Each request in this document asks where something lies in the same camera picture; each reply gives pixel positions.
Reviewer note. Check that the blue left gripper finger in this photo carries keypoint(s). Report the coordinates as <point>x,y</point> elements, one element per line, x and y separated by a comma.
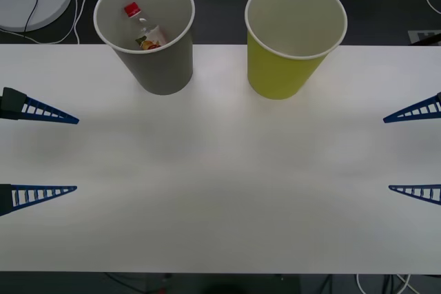
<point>13,104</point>
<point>7,201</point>

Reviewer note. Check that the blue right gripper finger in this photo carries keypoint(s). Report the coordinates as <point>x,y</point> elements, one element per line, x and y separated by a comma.
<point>430,193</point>
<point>429,109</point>

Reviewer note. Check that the clear bottle with red cap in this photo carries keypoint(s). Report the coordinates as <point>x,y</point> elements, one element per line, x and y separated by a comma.
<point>151,37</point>

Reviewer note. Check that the grey floor plate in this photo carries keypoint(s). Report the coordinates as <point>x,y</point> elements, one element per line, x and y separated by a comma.
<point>418,37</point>

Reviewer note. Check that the grey plastic waste bin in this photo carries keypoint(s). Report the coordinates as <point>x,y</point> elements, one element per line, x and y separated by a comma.
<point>162,66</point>

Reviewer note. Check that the yellow-green plastic waste bin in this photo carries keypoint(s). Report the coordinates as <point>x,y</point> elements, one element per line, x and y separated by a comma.
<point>275,73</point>

